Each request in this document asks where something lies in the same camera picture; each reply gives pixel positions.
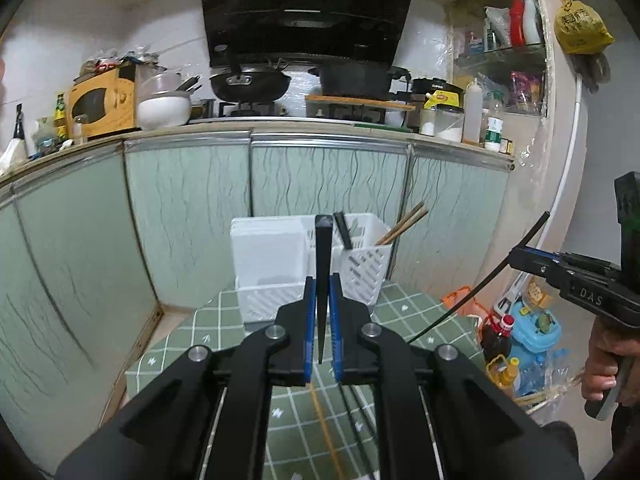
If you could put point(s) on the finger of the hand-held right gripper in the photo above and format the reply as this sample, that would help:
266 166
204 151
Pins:
537 267
540 254

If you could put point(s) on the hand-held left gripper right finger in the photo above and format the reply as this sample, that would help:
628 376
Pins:
336 330

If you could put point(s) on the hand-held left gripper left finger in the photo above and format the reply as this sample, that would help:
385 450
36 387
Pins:
310 330

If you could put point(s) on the black chopstick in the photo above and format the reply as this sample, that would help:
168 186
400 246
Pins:
322 260
362 430
346 232
475 290
352 430

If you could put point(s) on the white slotted utensil holder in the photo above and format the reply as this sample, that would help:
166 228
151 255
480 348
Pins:
270 260

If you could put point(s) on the wooden chopstick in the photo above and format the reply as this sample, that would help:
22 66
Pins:
407 228
327 435
400 224

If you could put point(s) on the person's right hand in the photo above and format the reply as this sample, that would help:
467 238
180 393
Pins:
600 360

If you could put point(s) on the blue plastic container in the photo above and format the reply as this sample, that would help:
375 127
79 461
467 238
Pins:
535 340

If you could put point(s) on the dark sauce bottle red cap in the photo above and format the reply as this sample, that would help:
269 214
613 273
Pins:
500 340

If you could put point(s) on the orange plastic bag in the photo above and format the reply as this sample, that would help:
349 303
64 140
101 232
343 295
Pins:
462 302

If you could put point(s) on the green checked tablecloth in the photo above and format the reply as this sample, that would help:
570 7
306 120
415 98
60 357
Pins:
210 320

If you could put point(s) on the yellow cooking oil bottle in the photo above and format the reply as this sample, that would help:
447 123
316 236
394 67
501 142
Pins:
507 372

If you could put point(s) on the small yellow jar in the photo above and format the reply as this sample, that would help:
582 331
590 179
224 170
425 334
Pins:
507 146

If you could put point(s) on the white bottle with green label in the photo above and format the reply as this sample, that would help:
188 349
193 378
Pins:
494 132

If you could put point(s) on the white squeeze bottle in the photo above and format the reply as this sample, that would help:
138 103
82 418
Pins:
472 115

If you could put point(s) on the glass jar with white powder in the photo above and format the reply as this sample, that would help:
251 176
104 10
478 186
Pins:
445 130

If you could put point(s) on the green patterned kitchen cabinet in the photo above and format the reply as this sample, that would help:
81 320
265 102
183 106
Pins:
200 200

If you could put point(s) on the dark hanging cloth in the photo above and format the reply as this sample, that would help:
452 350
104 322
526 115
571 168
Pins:
592 72

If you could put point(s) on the glass corner shelf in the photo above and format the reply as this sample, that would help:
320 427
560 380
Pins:
500 60

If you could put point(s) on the black kitchen appliance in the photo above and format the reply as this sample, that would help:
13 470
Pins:
435 85

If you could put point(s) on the gas stove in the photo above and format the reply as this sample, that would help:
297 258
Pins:
250 110

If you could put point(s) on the wooden cutting board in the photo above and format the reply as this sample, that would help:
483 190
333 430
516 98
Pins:
360 102

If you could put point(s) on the yellow plastic bag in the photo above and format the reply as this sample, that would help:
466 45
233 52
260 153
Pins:
582 27

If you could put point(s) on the black cast iron pot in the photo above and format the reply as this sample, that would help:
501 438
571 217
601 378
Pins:
352 82

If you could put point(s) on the black wok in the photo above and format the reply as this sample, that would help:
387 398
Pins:
250 87

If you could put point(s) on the white cooking pot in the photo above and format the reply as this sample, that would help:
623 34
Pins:
165 110

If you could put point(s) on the black range hood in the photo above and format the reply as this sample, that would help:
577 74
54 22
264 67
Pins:
300 5

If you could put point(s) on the green glass bottle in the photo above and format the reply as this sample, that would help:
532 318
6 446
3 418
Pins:
60 120

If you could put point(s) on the white plastic bag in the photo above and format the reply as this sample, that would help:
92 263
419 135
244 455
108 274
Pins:
12 155

